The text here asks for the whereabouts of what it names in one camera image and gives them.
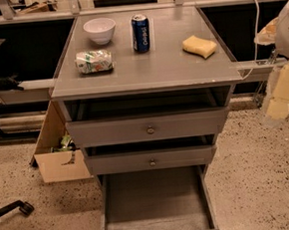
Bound yellow sponge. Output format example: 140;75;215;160
181;35;217;59

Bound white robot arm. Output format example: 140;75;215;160
253;0;289;119

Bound grey top drawer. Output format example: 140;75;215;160
66;109;228;146

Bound grey drawer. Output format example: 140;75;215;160
100;165;220;230
85;145;217;175
66;109;228;146

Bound grey drawer cabinet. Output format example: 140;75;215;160
44;1;255;230

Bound grey middle drawer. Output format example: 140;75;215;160
85;145;217;175

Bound grey bottom drawer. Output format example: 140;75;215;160
100;165;220;230

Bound blue pepsi can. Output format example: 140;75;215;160
131;14;150;53

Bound white bowl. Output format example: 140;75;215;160
84;17;116;45

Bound green white snack bag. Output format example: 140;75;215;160
75;49;113;75

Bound green packet in box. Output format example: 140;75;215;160
50;135;75;153

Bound cardboard box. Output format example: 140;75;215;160
34;102;92;183

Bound black chair leg with caster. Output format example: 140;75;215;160
0;200;34;217

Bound black cloth on ledge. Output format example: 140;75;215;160
0;73;25;94

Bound white cable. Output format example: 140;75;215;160
234;0;266;82

